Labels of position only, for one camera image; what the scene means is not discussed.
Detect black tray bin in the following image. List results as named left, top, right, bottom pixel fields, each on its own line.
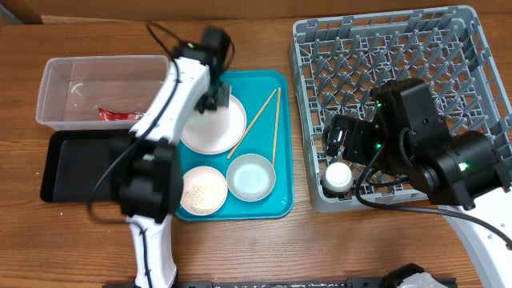
left=40, top=129, right=128, bottom=203

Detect left wooden chopstick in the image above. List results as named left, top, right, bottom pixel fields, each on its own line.
left=227, top=88, right=280, bottom=159

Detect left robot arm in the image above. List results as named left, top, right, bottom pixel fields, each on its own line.
left=99, top=26, right=235, bottom=287

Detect grey bowl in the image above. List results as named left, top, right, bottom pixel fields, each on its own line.
left=226, top=154, right=276, bottom=202

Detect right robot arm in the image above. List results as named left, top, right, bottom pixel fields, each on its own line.
left=322, top=78, right=511, bottom=287

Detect large white plate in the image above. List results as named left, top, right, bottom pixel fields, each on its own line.
left=181, top=94, right=246, bottom=154

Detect red sauce packet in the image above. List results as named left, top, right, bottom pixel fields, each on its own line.
left=98, top=107, right=143, bottom=122

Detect teal plastic tray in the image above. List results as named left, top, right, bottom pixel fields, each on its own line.
left=175, top=70, right=294, bottom=222

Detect white cup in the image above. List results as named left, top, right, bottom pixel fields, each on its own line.
left=322, top=162, right=354, bottom=194

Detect right wooden chopstick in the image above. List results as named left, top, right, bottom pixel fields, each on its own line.
left=272, top=87, right=282, bottom=166

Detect clear plastic bin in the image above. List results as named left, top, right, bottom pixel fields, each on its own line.
left=36, top=55, right=170, bottom=130

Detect rice grains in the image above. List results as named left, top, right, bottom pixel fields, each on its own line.
left=183, top=184, right=222, bottom=214

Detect wooden chopstick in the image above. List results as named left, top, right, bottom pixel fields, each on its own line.
left=227, top=88, right=280, bottom=159
left=272, top=87, right=282, bottom=166

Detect pink bowl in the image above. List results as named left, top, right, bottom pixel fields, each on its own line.
left=180, top=166, right=228, bottom=216

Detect grey dishwasher rack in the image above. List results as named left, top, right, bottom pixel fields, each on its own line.
left=290, top=6, right=511, bottom=213

